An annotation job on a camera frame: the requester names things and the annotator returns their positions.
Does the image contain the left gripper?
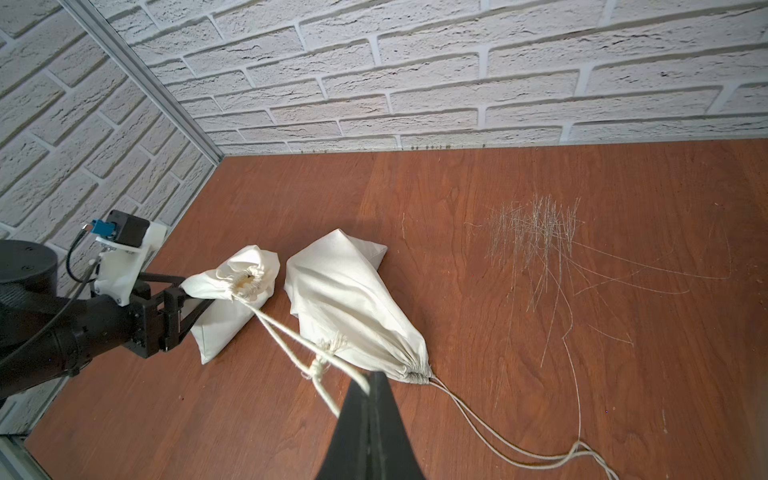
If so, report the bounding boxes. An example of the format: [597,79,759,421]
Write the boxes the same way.
[125,273,214,358]

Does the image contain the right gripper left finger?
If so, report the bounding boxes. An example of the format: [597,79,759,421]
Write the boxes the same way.
[316,384,369,480]

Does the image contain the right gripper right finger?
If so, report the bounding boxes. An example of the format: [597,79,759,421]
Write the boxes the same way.
[367,372,425,480]

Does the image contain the cream cloth bag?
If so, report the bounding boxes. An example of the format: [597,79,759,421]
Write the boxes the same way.
[284,227,620,480]
[181,245,371,417]

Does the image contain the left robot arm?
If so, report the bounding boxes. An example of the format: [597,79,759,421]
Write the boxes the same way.
[1,240,212,399]

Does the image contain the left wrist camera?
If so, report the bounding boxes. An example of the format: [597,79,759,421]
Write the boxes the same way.
[82,210,168,307]

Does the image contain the left corner aluminium post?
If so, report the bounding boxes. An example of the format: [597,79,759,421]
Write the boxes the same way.
[59,0,224,166]

